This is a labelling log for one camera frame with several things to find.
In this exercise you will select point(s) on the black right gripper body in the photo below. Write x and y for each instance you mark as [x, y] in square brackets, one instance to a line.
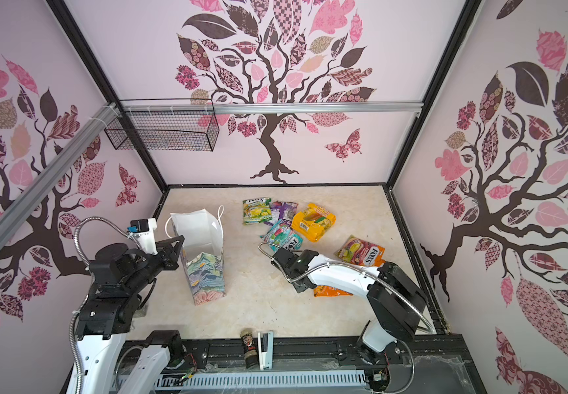
[297, 288]

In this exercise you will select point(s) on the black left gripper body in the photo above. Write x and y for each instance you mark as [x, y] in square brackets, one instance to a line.
[149, 267]

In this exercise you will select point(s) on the floral paper bag white inside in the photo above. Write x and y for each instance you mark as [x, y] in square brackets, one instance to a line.
[203, 255]

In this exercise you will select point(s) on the orange corn chips bag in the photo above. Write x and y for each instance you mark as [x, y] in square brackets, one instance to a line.
[324, 291]

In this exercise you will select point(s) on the Fox's fruits oval candy bag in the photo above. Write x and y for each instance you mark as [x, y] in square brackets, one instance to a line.
[361, 252]

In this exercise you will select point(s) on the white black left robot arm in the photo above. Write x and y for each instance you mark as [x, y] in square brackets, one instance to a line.
[104, 321]

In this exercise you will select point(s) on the teal Fox's candy bag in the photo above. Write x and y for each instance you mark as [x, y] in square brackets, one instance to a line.
[282, 236]

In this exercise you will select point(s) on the purple candy bag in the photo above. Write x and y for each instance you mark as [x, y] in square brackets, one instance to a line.
[282, 211]

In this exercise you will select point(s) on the green yellow candy bag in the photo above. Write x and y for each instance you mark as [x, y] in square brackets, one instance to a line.
[257, 210]

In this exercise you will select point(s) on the yellow snack pack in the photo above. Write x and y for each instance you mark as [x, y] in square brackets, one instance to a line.
[313, 222]

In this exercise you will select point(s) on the small dark spice jar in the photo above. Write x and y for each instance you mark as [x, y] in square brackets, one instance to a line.
[250, 350]

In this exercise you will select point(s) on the right metal flexible conduit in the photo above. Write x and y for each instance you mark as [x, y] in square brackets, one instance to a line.
[387, 280]

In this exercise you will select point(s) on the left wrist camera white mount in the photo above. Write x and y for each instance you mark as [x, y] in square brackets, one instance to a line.
[141, 231]

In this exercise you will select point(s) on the black wire basket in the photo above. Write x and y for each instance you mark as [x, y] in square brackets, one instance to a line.
[181, 125]

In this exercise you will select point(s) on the white slotted cable duct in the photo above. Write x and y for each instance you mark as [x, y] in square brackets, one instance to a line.
[260, 380]

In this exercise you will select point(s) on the aluminium rail left wall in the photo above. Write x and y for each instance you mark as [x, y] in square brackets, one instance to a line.
[20, 210]

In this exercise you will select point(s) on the aluminium rail wall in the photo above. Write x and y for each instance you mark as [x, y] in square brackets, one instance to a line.
[280, 108]
[20, 210]

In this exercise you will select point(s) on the aluminium rail back wall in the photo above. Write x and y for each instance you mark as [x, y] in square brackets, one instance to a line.
[280, 108]

